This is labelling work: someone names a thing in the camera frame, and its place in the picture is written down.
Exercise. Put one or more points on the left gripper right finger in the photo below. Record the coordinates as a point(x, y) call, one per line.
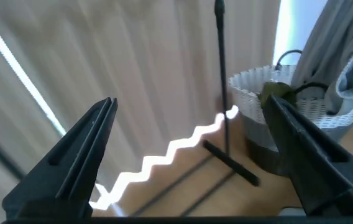
point(319, 193)

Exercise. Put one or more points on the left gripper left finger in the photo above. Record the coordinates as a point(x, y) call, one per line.
point(39, 193)

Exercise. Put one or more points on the pale grey shorts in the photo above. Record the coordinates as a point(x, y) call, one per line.
point(328, 40)

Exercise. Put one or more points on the white laundry basket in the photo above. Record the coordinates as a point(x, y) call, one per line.
point(248, 96)

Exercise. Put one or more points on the black clothes rack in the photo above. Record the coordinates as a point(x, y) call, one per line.
point(221, 62)

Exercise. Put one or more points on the green garment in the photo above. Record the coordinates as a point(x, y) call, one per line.
point(277, 88)

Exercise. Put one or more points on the beige curtain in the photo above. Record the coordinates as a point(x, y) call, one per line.
point(133, 62)

